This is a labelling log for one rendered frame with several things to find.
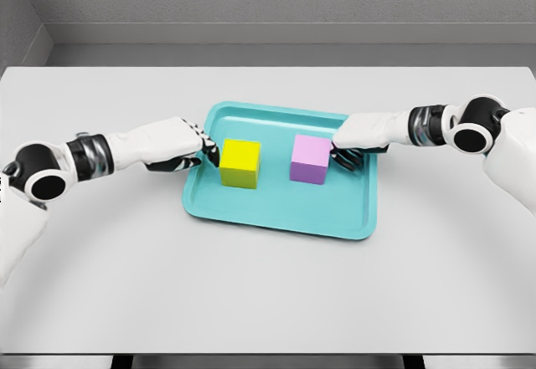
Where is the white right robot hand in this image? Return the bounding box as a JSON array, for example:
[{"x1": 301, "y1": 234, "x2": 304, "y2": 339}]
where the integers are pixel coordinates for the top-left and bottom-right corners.
[{"x1": 330, "y1": 111, "x2": 391, "y2": 171}]

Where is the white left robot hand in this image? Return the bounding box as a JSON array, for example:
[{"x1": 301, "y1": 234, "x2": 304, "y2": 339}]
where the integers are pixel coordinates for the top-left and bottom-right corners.
[{"x1": 143, "y1": 116, "x2": 220, "y2": 173}]

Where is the pink cube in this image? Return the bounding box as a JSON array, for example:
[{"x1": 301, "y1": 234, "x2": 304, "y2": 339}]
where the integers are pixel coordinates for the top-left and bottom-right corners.
[{"x1": 289, "y1": 134, "x2": 334, "y2": 186}]

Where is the yellow cube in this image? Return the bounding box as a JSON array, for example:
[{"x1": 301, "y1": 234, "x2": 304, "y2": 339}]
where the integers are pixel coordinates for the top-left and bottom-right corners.
[{"x1": 219, "y1": 137, "x2": 262, "y2": 189}]

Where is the teal tray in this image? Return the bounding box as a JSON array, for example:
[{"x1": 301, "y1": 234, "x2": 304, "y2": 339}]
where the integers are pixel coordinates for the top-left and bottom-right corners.
[{"x1": 182, "y1": 100, "x2": 379, "y2": 242}]

